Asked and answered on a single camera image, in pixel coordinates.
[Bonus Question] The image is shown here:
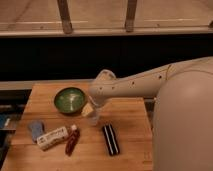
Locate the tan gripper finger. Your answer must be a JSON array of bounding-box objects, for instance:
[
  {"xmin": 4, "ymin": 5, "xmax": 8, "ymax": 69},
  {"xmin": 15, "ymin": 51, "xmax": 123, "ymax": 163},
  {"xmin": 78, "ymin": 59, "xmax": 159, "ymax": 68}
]
[{"xmin": 82, "ymin": 103, "xmax": 94, "ymax": 117}]

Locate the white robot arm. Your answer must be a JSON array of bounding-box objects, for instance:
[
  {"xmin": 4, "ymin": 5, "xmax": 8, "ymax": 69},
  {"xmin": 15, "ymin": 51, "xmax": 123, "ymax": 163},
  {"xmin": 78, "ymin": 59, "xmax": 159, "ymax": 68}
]
[{"xmin": 88, "ymin": 56, "xmax": 213, "ymax": 171}]

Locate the green ceramic bowl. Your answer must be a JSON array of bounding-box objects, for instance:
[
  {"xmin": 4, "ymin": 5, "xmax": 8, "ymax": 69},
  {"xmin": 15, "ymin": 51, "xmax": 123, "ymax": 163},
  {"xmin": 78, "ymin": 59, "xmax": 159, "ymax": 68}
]
[{"xmin": 54, "ymin": 87, "xmax": 87, "ymax": 114}]

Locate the dark red snack packet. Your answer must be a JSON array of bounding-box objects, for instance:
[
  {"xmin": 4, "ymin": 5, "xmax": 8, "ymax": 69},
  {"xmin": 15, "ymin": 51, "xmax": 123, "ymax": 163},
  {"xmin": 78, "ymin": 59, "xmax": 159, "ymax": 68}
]
[{"xmin": 65, "ymin": 130, "xmax": 80, "ymax": 156}]

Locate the wooden cutting board table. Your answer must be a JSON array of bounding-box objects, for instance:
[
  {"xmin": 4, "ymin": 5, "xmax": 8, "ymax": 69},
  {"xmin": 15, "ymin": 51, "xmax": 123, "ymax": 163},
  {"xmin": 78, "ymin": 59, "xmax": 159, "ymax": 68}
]
[{"xmin": 1, "ymin": 83, "xmax": 153, "ymax": 171}]

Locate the black striped case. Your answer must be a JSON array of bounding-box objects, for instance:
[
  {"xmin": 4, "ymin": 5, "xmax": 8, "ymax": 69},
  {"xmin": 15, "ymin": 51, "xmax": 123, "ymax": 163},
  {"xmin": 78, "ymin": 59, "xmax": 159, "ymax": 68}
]
[{"xmin": 102, "ymin": 124, "xmax": 120, "ymax": 156}]

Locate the white labelled bottle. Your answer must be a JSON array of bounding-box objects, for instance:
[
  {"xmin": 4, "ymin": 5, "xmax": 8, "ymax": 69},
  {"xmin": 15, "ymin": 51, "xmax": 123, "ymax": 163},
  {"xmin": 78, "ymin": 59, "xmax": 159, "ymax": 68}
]
[{"xmin": 37, "ymin": 125, "xmax": 77, "ymax": 151}]

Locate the blue grey sponge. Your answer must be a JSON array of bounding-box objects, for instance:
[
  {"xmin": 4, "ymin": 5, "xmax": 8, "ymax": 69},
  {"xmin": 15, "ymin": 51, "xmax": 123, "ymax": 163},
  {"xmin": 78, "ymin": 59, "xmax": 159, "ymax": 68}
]
[{"xmin": 28, "ymin": 120, "xmax": 44, "ymax": 142}]

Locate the right metal post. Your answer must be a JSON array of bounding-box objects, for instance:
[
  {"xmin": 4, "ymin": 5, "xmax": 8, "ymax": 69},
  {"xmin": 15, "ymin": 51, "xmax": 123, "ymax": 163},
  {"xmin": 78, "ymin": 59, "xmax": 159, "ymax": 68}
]
[{"xmin": 124, "ymin": 0, "xmax": 137, "ymax": 32}]

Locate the metal post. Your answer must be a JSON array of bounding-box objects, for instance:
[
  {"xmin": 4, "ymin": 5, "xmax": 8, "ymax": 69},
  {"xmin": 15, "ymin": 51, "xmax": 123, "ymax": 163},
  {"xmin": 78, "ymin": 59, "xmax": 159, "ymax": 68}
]
[
  {"xmin": 57, "ymin": 0, "xmax": 73, "ymax": 34},
  {"xmin": 124, "ymin": 0, "xmax": 137, "ymax": 32}
]

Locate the left metal post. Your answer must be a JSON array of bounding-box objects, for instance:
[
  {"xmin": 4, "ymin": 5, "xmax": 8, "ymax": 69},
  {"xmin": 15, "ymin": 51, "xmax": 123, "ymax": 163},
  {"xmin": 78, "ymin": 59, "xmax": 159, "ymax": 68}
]
[{"xmin": 57, "ymin": 0, "xmax": 73, "ymax": 34}]

